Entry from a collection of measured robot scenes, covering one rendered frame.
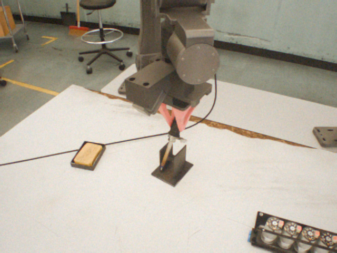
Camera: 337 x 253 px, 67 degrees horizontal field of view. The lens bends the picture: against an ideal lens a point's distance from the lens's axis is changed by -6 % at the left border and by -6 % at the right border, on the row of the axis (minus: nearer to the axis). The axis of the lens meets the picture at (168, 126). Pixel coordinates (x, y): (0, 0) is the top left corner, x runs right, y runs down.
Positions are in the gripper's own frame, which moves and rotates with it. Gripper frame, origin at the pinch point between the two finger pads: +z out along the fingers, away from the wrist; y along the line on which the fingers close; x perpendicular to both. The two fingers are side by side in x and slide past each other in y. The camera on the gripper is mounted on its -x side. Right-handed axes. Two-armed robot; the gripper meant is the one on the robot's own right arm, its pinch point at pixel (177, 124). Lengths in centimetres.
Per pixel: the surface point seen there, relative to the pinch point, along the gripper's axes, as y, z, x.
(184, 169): 2.3, 11.0, -0.6
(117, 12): -232, 66, 212
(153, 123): -13.2, 11.7, 8.8
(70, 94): -43.6, 11.9, 5.5
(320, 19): -3, 42, 257
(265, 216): 21.2, 10.1, -2.3
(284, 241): 25.5, 7.3, -7.1
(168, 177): 0.9, 10.9, -4.3
